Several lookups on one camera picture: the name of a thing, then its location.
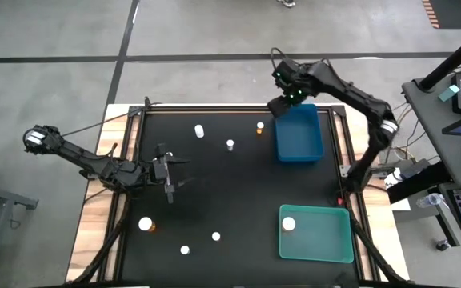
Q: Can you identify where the right arm's gripper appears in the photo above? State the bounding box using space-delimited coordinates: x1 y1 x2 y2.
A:
267 82 311 118

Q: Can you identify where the left arm's gripper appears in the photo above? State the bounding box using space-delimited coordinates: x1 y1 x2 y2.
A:
150 142 195 204

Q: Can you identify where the large orange pill bottle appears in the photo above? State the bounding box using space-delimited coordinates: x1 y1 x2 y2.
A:
138 216 157 234

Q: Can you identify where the large white-capped pill bottle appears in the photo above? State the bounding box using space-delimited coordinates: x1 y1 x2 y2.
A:
281 216 297 233

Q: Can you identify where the blue plastic bin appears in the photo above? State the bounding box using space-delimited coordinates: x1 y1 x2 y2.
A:
274 102 326 163

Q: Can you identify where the teal plastic bin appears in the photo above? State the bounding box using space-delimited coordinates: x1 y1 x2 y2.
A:
277 203 355 264

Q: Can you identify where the wooden table board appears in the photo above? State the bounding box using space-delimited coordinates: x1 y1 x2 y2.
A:
65 102 411 283

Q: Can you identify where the white paper sheet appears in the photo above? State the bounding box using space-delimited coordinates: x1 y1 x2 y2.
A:
390 198 411 212

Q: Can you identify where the small teal box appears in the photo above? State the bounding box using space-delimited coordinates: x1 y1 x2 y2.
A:
437 84 461 102

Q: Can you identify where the clear plastic water bottle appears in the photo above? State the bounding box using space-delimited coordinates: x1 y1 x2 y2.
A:
415 192 447 210

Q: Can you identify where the black round pole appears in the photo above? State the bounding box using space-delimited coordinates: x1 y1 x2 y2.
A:
418 26 461 92

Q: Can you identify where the black mat orange striped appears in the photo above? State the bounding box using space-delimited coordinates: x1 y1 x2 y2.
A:
421 0 461 30

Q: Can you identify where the black cable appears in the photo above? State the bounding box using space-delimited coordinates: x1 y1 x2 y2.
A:
60 95 154 138

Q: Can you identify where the black diagonal frame strut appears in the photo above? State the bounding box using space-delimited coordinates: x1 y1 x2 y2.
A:
68 191 132 286
347 215 407 284

